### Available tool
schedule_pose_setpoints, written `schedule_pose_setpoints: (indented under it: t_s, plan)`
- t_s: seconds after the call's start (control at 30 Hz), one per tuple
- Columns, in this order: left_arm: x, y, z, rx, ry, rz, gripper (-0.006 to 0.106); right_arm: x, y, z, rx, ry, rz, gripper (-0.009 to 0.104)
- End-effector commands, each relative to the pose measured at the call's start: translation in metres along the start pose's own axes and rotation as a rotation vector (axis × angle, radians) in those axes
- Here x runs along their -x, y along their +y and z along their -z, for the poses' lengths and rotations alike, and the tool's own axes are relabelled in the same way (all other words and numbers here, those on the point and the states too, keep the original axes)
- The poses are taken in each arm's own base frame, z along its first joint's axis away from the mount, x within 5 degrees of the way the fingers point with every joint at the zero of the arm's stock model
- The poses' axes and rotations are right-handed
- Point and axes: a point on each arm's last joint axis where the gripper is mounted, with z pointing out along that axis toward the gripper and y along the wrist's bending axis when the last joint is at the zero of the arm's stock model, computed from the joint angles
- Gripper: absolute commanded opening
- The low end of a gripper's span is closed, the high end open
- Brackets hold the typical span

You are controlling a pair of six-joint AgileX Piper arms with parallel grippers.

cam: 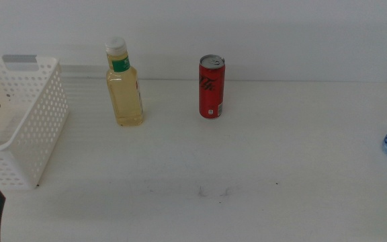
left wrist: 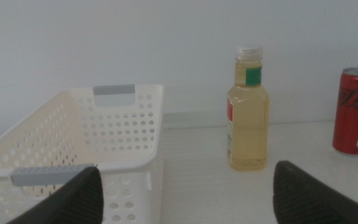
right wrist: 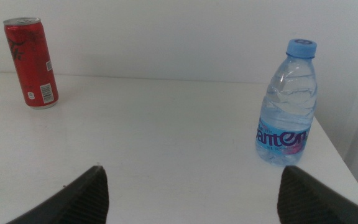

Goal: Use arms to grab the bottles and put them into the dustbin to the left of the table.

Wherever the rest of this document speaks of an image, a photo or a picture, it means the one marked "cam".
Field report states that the yellow liquid bottle white cap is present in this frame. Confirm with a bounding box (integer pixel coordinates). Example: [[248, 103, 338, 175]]
[[104, 36, 144, 128]]

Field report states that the white perforated plastic basket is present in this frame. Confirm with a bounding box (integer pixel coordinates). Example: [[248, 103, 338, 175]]
[[0, 54, 69, 191]]

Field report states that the red soda can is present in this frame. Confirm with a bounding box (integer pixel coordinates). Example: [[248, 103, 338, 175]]
[[198, 54, 226, 120]]

